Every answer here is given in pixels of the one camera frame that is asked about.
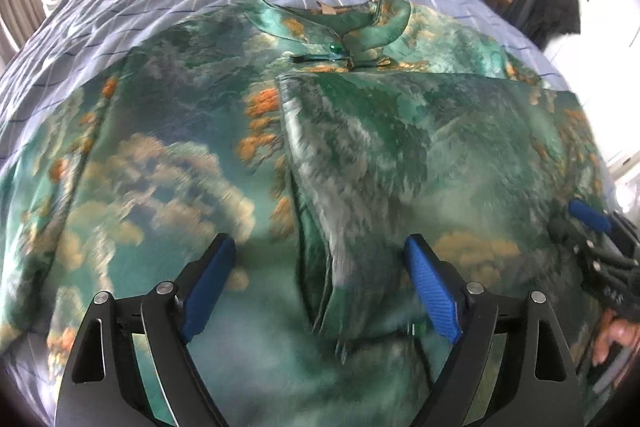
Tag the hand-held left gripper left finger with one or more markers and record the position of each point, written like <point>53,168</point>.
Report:
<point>210,287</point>

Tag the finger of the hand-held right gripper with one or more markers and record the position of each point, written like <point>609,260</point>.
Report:
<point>570,232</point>
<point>590,214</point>

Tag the green printed jacket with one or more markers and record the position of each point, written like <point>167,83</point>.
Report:
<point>175,157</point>

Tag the black coat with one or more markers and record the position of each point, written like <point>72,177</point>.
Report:
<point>545,2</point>

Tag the grey curtain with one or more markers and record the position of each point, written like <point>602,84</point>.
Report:
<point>10,7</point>

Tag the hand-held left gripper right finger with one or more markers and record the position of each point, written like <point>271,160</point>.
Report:
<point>432,292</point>

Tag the person's right hand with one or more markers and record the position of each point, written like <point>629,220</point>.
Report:
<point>612,337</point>

